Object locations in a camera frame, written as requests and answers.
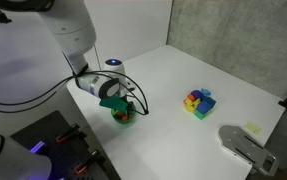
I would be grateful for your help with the silver metal mounting plate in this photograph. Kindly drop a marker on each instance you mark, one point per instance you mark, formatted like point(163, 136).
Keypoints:
point(238, 142)

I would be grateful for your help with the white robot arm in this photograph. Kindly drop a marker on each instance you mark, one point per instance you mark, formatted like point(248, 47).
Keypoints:
point(71, 25)

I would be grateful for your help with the red black clamp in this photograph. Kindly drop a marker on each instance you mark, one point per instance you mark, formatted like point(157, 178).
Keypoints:
point(84, 165)
point(71, 132)

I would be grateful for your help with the red black clamp lower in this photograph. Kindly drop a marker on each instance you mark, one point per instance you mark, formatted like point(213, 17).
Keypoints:
point(84, 165)

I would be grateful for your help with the green plastic bowl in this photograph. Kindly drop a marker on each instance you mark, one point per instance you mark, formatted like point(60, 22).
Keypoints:
point(122, 122)

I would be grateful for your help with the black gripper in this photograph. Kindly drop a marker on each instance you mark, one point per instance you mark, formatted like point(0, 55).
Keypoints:
point(130, 106)

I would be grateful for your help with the light blue toy piece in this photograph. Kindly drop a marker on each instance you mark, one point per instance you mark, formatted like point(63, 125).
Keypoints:
point(206, 92)

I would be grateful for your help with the purple round block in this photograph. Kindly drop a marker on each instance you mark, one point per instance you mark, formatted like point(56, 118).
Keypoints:
point(197, 94)

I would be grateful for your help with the blue cube block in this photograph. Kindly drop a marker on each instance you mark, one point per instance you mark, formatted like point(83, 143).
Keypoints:
point(205, 105)

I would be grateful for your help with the red black clamp upper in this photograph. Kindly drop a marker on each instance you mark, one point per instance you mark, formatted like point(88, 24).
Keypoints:
point(71, 132)

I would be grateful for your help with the yellow toy block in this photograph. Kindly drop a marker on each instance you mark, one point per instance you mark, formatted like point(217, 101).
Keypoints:
point(190, 105)

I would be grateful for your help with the colourful blocks in bowl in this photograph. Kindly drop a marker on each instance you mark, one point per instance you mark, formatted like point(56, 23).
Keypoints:
point(119, 116)

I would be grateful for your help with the orange toy block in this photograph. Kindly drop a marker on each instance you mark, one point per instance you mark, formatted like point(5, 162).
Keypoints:
point(191, 97)

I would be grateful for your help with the black perforated base board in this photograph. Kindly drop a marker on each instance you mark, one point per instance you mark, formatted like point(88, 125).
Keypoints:
point(40, 137)

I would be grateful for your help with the green flat block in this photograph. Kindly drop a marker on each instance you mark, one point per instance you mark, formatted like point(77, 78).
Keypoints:
point(202, 116)

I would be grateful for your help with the yellow sticky note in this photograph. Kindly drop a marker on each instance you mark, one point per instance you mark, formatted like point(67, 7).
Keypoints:
point(253, 128)

